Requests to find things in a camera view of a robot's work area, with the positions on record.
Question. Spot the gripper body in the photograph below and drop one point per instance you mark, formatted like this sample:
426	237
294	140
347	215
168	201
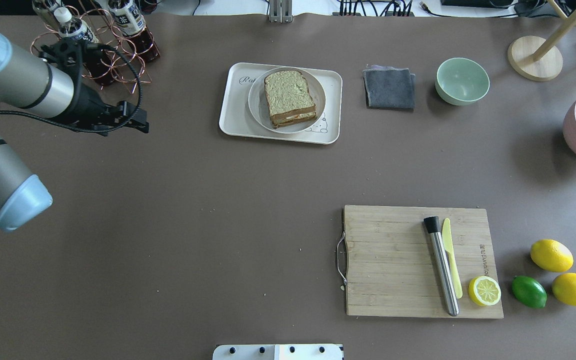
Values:
89	106

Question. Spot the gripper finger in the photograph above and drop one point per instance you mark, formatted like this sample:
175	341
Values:
131	116

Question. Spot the white round plate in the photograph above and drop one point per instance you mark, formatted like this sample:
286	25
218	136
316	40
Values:
258	105

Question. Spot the bread slice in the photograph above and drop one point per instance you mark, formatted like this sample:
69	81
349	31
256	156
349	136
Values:
287	94
292	117

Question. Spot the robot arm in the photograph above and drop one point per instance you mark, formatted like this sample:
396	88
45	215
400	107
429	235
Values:
49	88

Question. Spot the cream bunny serving tray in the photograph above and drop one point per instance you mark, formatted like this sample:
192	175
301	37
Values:
236	120

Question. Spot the dark drink bottle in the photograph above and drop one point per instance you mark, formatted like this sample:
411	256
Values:
132	25

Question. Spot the grey folded cloth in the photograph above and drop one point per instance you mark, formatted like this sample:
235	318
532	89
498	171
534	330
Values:
387	87

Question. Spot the bamboo cutting board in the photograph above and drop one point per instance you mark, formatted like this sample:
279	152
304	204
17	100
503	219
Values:
390	268

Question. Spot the black metal muddler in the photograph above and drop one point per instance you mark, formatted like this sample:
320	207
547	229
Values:
433	229

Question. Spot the mint green bowl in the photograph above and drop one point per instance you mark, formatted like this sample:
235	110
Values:
461	81

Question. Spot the yellow plastic knife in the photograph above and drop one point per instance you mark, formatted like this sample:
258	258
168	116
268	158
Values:
450	255

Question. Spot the half lemon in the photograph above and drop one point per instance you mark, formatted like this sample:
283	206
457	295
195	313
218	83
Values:
484	291

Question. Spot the wooden mug tree stand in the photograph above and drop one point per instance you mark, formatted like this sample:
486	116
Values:
539	59

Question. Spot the green lime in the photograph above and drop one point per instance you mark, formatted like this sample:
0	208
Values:
529	292

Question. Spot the yellow lemon back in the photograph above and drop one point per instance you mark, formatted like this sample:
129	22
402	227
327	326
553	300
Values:
551	255

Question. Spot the yellow lemon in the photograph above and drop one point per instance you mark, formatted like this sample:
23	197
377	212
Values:
564	288
551	255

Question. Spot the yellow lemon front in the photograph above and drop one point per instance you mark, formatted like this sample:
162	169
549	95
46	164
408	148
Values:
564	288

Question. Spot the copper wire bottle rack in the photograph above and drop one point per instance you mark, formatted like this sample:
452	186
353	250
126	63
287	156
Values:
66	22

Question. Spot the aluminium frame post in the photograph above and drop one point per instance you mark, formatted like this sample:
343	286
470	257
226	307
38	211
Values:
280	11

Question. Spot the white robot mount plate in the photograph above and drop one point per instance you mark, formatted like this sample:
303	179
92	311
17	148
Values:
295	351

